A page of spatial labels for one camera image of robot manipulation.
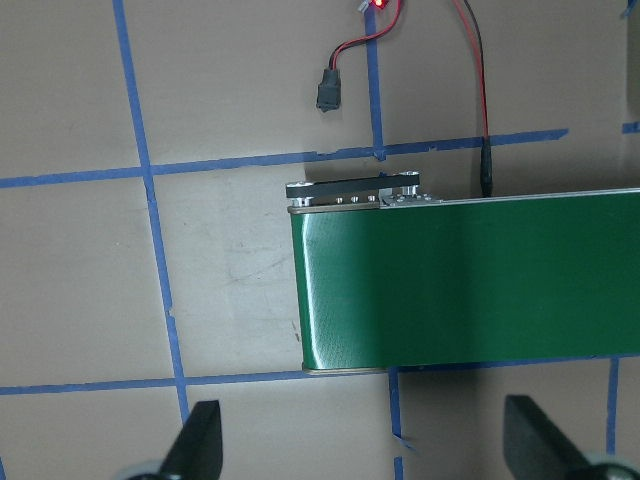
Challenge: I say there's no red black wire cable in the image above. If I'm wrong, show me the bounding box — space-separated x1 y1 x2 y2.
314 0 496 196

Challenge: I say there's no green conveyor belt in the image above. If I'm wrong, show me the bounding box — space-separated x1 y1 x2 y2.
286 172 639 373

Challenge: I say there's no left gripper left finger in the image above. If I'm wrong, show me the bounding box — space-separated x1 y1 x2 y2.
157 400 222 480

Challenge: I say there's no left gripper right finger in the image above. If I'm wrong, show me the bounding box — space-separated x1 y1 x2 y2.
503 395 600 480

